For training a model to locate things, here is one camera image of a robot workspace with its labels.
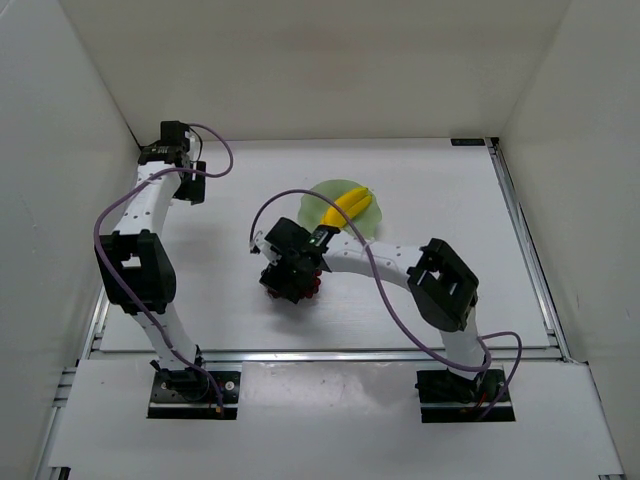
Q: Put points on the front aluminium rail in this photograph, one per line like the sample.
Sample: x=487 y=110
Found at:
x=499 y=355

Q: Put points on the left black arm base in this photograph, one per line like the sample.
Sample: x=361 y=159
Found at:
x=187 y=395

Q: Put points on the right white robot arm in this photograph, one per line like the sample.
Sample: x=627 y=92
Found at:
x=442 y=286

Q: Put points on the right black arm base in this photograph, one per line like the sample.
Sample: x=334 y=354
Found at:
x=448 y=398

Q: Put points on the right black corner bracket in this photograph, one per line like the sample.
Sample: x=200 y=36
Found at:
x=467 y=142

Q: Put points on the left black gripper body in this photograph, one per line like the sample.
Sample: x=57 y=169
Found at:
x=191 y=185

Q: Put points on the yellow fake banana bunch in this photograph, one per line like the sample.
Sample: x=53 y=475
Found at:
x=352 y=203

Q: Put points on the aluminium rail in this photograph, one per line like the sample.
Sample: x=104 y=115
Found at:
x=528 y=250
x=499 y=355
x=94 y=334

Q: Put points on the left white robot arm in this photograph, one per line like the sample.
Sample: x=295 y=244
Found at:
x=137 y=273

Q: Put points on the purple fake grape bunch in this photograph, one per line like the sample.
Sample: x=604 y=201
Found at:
x=316 y=278

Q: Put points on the green scalloped fruit bowl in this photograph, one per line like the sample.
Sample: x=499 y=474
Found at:
x=312 y=209

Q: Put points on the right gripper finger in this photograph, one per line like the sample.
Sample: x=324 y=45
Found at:
x=299 y=290
x=275 y=280

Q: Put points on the right aluminium rail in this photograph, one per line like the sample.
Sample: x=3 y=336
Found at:
x=528 y=250

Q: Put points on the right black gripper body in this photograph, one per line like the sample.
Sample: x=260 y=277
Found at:
x=288 y=282

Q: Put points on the left aluminium rail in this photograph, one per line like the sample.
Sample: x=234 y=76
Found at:
x=94 y=334

